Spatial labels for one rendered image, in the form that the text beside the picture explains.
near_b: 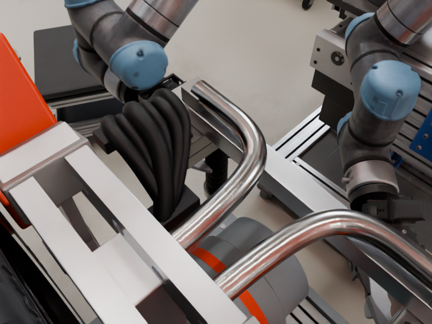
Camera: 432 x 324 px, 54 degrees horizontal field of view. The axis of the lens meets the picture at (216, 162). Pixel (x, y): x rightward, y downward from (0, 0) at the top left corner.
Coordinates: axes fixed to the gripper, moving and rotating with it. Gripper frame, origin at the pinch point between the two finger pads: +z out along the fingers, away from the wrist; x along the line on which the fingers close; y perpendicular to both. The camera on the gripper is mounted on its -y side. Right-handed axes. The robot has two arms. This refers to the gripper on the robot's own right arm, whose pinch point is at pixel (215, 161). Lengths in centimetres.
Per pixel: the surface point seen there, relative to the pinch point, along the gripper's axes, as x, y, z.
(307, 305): 22, -77, 17
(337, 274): 40, -83, 17
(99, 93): 17, -53, -80
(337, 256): 45, -83, 12
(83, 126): 9, -67, -84
